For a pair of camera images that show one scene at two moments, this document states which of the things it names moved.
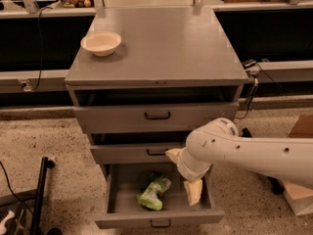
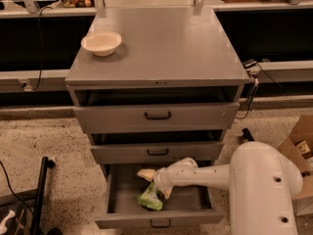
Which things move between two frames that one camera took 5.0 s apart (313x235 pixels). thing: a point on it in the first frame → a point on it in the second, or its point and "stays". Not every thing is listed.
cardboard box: x=301 y=197 stays
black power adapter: x=247 y=64 stays
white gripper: x=186 y=167 → x=163 y=178
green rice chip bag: x=150 y=196 stays
